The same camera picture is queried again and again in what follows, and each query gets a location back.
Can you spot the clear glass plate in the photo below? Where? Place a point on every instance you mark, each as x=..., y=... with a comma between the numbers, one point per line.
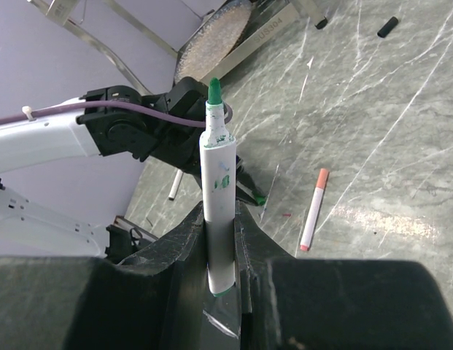
x=213, y=41

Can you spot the pink marker pen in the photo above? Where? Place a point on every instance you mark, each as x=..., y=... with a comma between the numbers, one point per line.
x=313, y=212

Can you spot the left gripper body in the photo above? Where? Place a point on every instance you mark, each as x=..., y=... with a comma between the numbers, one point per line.
x=186, y=100

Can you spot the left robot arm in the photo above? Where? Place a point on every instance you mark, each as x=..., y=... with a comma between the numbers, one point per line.
x=103, y=122

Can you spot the green marker pen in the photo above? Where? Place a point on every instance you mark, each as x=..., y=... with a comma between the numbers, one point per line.
x=218, y=183

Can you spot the steel dish rack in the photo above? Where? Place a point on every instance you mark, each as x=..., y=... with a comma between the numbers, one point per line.
x=171, y=24

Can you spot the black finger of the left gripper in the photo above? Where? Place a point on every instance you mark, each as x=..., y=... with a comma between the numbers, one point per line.
x=246, y=188

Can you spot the black pen cap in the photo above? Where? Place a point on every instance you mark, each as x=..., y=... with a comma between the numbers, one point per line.
x=388, y=27

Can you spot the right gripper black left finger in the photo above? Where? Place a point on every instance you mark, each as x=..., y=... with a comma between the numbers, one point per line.
x=153, y=299

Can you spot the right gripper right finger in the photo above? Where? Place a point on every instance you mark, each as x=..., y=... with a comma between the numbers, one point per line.
x=291, y=303

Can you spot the green pen cap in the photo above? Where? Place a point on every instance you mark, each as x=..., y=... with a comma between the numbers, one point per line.
x=260, y=200

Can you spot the black tipped white pen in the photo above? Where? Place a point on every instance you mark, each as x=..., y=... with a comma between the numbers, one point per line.
x=175, y=185

